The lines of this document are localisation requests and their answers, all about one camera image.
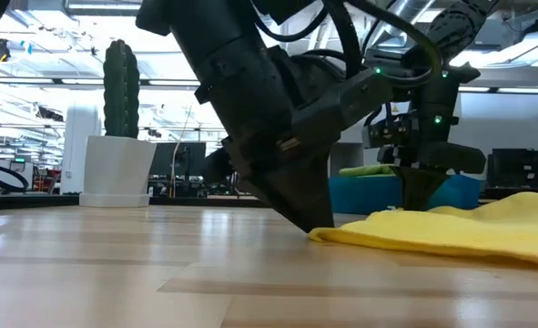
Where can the black computer monitor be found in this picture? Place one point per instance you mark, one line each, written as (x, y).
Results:
(177, 159)

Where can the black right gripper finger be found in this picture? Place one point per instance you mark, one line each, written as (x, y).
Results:
(419, 189)
(455, 157)

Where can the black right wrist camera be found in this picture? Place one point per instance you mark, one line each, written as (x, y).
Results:
(387, 132)

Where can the white column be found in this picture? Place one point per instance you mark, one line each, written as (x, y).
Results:
(79, 150)

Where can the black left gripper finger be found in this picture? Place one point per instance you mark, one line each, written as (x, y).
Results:
(217, 166)
(300, 196)

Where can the black cabinet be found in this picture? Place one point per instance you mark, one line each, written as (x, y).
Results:
(523, 173)

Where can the white hexagonal plant pot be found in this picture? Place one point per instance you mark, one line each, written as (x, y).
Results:
(114, 168)

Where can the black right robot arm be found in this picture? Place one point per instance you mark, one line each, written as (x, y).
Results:
(455, 27)

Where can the green microfiber towel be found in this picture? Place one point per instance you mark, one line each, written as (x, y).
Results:
(368, 170)

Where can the yellow microfiber towel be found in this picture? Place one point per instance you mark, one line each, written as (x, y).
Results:
(455, 228)

